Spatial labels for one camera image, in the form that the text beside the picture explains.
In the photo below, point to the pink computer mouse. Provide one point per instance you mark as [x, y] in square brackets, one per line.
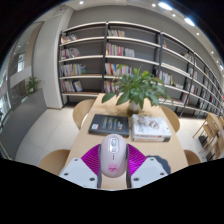
[113, 156]

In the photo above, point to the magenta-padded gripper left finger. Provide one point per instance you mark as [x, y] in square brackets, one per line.
[78, 171]

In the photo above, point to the green potted plant, white pot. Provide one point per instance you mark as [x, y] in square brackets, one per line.
[136, 88]

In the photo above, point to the group of ceiling lights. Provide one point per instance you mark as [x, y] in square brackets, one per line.
[165, 5]

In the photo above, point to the small green potted plant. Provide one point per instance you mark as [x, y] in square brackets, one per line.
[32, 84]

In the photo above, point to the group of wooden frame chairs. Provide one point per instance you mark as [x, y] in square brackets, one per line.
[213, 130]

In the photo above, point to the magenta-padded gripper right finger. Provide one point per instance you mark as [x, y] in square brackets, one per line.
[148, 170]

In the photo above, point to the grey shelf unit with books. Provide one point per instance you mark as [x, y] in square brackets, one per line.
[86, 50]

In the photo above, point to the white book with orange lettering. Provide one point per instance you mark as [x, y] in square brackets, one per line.
[150, 139]

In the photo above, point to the black hardcover book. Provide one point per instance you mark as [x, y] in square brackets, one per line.
[108, 125]

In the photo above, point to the thick white book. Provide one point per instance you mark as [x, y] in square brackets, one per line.
[150, 126]

